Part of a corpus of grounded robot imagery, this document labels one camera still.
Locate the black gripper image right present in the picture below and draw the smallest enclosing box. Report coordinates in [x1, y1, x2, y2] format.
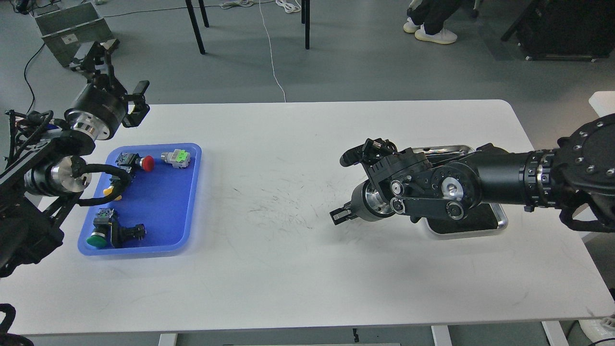
[330, 183, 395, 225]

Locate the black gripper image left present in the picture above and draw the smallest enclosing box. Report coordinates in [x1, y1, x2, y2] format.
[64, 41, 151, 141]

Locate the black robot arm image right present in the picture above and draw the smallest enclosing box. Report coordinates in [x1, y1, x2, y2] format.
[330, 114, 615, 233]

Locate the blue plastic tray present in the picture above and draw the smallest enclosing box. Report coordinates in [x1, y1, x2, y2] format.
[77, 143, 202, 257]

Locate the silver metal tray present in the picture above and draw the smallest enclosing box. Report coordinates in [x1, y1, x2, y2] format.
[413, 145, 509, 239]

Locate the black table leg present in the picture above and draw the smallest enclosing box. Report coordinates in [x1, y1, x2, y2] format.
[185, 0, 206, 55]

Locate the grey green connector module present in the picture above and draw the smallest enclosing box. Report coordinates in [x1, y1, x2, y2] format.
[160, 149, 191, 169]

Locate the person's white shoe left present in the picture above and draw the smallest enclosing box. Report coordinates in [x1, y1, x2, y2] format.
[403, 17, 422, 34]

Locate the person's white shoe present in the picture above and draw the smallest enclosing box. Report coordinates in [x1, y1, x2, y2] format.
[414, 27, 458, 45]
[403, 17, 422, 34]

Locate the person's white shoe right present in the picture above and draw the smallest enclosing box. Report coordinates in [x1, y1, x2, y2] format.
[414, 27, 458, 45]

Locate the black cabinet on floor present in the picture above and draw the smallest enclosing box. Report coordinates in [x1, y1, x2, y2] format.
[501, 0, 615, 61]

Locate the red push button switch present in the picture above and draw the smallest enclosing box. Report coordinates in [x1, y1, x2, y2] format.
[115, 153, 155, 174]

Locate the yellow push button switch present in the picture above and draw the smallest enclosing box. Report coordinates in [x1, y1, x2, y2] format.
[103, 175, 133, 201]

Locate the green push button switch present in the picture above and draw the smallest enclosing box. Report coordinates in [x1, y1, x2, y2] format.
[86, 208, 120, 249]

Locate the black switch component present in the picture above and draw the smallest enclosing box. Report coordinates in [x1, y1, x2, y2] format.
[111, 223, 147, 249]

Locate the white cable on floor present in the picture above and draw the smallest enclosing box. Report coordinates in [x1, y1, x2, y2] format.
[220, 0, 302, 103]

